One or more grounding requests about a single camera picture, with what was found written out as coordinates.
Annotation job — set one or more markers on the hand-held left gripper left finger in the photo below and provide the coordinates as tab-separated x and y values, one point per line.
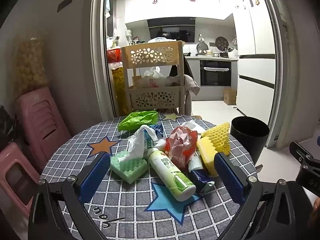
95	176

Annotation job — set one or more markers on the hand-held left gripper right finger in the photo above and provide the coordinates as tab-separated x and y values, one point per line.
228	177

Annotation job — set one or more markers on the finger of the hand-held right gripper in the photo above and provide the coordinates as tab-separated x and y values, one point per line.
301	153

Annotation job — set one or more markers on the blue snack packet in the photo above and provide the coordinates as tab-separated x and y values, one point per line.
200	180

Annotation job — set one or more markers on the green sponge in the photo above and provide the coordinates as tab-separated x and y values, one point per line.
127	170

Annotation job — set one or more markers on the yellow sponge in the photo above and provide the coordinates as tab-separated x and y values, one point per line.
206	152

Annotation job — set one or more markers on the black trash bin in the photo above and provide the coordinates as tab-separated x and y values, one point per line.
250	140

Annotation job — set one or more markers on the person's right hand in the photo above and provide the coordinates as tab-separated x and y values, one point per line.
316	207

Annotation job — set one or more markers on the yellow foam fruit net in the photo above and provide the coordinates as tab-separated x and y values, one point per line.
220	135

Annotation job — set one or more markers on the crumpled white tissue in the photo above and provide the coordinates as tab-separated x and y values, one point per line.
137	142

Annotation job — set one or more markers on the white green plastic bottle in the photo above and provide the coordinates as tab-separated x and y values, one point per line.
170	175

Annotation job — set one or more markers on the white paper napkin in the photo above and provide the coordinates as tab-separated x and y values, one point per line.
193	127

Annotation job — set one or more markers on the red plastic bag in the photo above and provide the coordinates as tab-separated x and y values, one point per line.
178	142

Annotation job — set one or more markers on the green plastic bag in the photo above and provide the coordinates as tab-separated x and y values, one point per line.
137	120

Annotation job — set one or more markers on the blue white wrapper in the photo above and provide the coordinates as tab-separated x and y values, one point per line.
157	130

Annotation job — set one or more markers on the stack of pink stools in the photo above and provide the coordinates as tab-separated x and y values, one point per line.
37	120

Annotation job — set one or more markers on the cardboard box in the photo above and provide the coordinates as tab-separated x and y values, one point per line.
230	97

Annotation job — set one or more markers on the pink plastic stool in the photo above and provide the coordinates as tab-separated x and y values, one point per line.
12	177

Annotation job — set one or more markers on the yellow plastic bag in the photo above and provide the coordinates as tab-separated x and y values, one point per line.
120	87

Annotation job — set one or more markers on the pinkish grey towel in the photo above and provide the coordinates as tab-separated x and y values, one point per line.
191	85

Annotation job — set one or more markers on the dark cloth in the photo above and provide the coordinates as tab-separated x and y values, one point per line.
5	125

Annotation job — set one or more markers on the black built-in oven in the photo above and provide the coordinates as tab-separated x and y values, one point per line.
215	73

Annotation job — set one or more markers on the white plastic bag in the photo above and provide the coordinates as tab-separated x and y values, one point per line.
157	78

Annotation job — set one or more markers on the black garment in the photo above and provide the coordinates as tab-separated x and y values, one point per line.
175	71

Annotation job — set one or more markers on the red basket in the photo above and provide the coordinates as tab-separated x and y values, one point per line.
114	55

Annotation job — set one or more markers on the clear bag of yellow balls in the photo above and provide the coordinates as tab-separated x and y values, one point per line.
30	65

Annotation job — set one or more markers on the white refrigerator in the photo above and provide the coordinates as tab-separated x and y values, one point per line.
252	30

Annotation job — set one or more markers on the beige flower-cutout cart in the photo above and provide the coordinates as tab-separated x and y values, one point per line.
150	55

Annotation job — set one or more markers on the black frying pan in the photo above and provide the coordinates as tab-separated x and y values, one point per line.
202	47

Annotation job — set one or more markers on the round steamer rack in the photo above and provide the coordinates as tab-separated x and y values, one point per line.
222	42

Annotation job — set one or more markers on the white bag with blue print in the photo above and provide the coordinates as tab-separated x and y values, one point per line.
157	40

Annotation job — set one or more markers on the black range hood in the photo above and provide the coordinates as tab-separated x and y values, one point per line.
172	27

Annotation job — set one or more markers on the sliding door frame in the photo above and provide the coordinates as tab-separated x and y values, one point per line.
277	55
98	47

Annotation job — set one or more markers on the white wall socket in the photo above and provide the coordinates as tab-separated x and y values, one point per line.
128	32

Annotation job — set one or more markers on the dark wall panel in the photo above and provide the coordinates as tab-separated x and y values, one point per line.
65	3

